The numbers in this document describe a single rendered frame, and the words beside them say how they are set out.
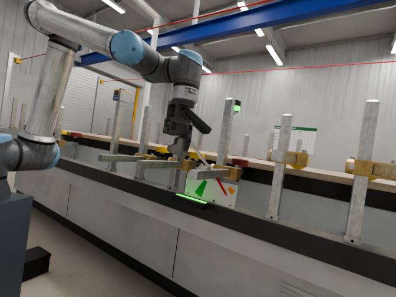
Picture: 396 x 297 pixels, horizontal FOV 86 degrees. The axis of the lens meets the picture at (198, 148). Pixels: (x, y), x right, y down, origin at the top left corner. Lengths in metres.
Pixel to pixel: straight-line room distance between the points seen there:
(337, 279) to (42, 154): 1.31
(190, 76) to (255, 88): 8.43
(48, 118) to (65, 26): 0.46
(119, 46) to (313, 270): 0.96
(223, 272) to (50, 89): 1.24
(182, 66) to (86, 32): 0.32
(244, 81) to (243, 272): 8.60
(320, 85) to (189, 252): 7.76
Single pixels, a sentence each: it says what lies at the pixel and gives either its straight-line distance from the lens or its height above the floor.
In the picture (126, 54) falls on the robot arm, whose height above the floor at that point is 1.17.
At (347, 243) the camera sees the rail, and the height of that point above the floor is 0.70.
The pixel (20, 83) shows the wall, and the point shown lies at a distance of 8.74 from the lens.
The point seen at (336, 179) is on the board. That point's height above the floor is 0.89.
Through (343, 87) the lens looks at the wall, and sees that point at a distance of 8.45.
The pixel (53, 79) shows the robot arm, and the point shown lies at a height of 1.15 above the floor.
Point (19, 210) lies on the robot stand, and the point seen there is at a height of 0.55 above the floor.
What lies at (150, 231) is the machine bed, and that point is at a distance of 1.55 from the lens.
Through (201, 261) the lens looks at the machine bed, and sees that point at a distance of 1.36.
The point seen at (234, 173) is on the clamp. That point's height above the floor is 0.85.
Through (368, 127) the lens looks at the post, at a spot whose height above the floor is 1.08.
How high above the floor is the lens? 0.94
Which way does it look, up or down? 1 degrees down
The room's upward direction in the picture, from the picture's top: 8 degrees clockwise
